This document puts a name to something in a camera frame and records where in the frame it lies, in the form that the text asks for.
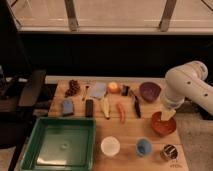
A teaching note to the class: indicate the yellow banana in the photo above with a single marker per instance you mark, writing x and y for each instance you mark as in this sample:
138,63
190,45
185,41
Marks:
105,107

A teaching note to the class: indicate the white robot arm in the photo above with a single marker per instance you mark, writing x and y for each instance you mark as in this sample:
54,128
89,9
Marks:
186,81

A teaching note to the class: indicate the green plastic bin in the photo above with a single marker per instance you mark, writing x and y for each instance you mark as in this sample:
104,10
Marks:
60,144

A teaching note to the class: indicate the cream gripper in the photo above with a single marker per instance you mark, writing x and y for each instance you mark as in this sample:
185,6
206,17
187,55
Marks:
167,114

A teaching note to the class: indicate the dark red grapes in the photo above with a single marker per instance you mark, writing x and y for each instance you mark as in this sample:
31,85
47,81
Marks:
74,88

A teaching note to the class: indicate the white cup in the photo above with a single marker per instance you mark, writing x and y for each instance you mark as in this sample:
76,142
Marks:
110,146

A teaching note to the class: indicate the blue sponge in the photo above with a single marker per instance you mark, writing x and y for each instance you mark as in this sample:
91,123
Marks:
67,107

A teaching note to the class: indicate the small black object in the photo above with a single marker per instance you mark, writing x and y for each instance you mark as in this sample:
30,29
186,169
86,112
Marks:
125,90

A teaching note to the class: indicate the small brown utensil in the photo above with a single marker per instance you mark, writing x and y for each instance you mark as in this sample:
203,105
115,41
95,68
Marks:
85,93

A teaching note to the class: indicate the red bowl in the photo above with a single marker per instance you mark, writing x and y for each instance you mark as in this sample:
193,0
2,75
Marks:
162,128

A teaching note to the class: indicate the blue cup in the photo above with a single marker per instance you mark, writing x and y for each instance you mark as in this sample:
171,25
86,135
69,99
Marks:
143,147

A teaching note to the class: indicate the black rectangular block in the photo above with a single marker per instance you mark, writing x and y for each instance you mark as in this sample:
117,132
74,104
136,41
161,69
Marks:
89,108

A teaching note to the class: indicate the black office chair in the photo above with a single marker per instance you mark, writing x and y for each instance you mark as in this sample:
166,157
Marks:
20,87

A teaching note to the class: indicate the black handled knife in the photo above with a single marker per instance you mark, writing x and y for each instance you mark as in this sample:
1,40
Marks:
136,104

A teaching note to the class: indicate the red yellow apple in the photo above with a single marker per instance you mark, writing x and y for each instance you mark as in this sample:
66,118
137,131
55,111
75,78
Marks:
113,87

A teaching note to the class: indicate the purple bowl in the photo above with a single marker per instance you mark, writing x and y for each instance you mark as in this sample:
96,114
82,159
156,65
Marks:
149,91

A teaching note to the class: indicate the metal cup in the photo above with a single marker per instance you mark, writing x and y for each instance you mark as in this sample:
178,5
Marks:
169,152

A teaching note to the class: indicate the light blue cloth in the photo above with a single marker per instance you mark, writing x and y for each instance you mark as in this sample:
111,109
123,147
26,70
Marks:
98,90

